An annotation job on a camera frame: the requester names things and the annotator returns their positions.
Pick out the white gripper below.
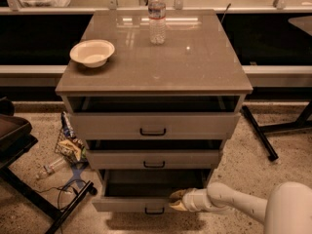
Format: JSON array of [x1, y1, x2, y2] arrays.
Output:
[[169, 188, 211, 212]]

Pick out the grey drawer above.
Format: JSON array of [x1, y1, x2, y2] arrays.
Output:
[[87, 150, 221, 170], [70, 113, 240, 140], [93, 169, 211, 215]]

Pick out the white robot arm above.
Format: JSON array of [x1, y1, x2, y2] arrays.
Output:
[[170, 182, 312, 234]]

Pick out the grey drawer cabinet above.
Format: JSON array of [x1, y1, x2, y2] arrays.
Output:
[[55, 9, 254, 195]]

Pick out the blue tape cross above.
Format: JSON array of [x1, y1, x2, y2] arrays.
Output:
[[64, 163, 88, 189]]

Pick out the empty bottle on floor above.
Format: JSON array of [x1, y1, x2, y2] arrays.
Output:
[[36, 157, 67, 179]]

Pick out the white paper bowl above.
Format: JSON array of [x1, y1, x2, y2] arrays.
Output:
[[69, 40, 115, 68]]

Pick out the clear plastic water bottle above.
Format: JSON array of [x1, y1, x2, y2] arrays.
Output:
[[148, 0, 166, 45]]

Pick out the black table frame right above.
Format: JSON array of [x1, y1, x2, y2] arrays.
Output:
[[241, 101, 312, 162]]

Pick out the black cable on floor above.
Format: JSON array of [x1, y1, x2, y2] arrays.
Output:
[[33, 178, 89, 234]]

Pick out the wire basket with snacks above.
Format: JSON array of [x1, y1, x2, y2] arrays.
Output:
[[57, 111, 87, 164]]

